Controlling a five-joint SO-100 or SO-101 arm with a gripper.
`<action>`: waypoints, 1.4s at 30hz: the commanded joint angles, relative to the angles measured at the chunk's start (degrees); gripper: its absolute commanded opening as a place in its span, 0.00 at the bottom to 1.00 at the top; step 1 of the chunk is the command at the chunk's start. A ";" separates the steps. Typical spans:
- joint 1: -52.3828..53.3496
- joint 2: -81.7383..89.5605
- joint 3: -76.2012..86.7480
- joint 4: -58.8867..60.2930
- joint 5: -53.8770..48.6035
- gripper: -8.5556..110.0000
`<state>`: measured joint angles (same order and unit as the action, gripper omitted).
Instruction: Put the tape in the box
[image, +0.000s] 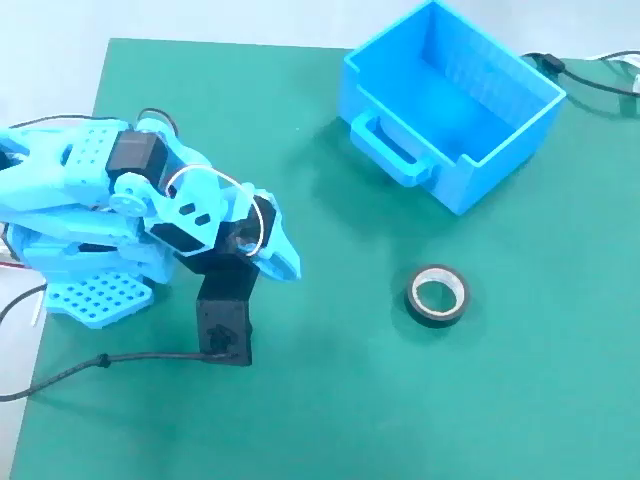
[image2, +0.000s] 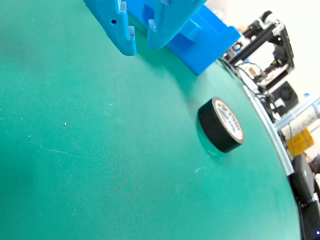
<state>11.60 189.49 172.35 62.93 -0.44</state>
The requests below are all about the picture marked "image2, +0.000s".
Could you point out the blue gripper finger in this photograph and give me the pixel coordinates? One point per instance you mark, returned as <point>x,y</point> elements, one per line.
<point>170,22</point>
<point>117,37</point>

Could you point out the black electrical tape roll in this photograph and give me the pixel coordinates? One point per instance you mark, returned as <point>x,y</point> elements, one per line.
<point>212,125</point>

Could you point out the blue plastic box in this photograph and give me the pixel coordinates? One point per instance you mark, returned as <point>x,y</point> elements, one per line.
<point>205,50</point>

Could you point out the black fan housing box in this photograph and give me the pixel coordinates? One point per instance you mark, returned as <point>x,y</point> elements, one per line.
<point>285,93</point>

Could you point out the yellow cardboard box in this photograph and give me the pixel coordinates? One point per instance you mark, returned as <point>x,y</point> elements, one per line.
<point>300,142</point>

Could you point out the green table mat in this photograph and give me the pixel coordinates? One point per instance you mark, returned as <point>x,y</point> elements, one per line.
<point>100,150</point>

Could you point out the translucent plastic tube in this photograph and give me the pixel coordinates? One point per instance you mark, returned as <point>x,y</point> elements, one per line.
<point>295,113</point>

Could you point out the black rounded chair part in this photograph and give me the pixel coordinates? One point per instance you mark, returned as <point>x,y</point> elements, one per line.
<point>302,175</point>

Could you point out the black metal frame machine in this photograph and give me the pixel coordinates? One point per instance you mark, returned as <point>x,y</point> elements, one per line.
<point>260,37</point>

